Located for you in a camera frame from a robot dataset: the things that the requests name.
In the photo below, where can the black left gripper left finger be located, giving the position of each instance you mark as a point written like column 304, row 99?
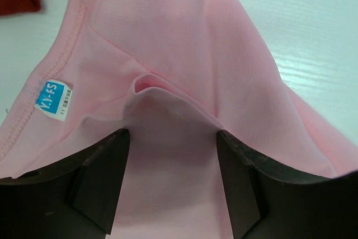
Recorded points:
column 75, row 197

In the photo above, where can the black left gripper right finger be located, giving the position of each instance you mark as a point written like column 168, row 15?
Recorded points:
column 267, row 199

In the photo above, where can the pink t shirt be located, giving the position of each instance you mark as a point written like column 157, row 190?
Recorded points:
column 173, row 73

